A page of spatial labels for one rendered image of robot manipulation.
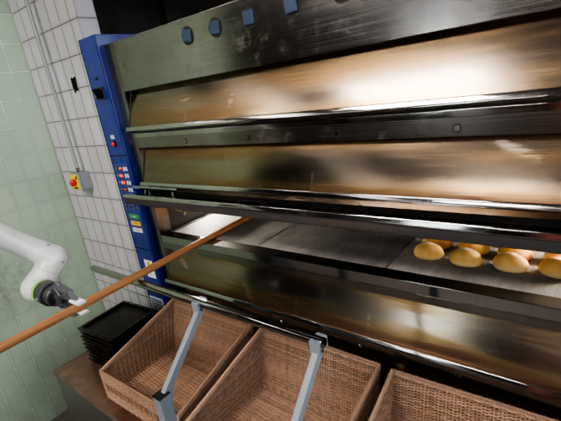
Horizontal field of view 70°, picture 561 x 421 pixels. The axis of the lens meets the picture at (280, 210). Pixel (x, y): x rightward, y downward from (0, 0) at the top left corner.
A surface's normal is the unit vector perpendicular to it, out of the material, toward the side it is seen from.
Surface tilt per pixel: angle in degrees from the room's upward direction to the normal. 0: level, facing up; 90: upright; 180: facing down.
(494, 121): 90
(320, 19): 90
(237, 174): 70
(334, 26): 90
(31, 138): 90
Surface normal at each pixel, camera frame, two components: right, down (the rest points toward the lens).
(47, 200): 0.79, 0.07
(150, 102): -0.62, -0.02
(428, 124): -0.60, 0.32
